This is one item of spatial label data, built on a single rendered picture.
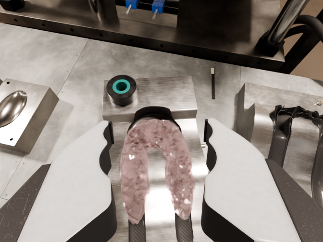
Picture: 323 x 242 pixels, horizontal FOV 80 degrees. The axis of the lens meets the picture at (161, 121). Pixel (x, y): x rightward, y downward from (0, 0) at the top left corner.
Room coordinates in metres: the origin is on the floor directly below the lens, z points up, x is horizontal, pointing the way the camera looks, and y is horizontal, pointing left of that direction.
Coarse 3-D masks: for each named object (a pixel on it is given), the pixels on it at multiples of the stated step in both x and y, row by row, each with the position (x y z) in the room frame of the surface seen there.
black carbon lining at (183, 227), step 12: (144, 108) 0.27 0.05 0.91; (156, 108) 0.27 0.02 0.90; (144, 216) 0.00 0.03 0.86; (132, 228) -0.02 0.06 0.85; (144, 228) -0.02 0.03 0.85; (180, 228) -0.02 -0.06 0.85; (192, 228) -0.02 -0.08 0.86; (132, 240) -0.05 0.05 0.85; (144, 240) -0.05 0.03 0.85; (180, 240) -0.04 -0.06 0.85; (192, 240) -0.04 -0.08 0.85
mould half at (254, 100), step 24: (240, 96) 0.38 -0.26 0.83; (264, 96) 0.36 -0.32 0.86; (288, 96) 0.36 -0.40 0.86; (312, 96) 0.37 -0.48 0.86; (240, 120) 0.28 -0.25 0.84; (264, 120) 0.23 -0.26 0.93; (312, 120) 0.24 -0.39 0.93; (264, 144) 0.18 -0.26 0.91; (288, 144) 0.18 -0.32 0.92; (312, 144) 0.18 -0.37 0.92; (288, 168) 0.12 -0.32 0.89
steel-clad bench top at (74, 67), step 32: (0, 32) 0.66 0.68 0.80; (32, 32) 0.67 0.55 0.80; (0, 64) 0.49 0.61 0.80; (32, 64) 0.50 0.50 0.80; (64, 64) 0.51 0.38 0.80; (96, 64) 0.51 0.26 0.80; (128, 64) 0.52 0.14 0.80; (160, 64) 0.53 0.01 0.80; (192, 64) 0.53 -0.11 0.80; (224, 64) 0.54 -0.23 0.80; (64, 96) 0.36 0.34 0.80; (96, 96) 0.37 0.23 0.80; (224, 96) 0.39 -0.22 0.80; (320, 96) 0.41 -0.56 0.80; (64, 128) 0.24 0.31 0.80; (0, 160) 0.13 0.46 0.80; (32, 160) 0.14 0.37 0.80; (0, 192) 0.05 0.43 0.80
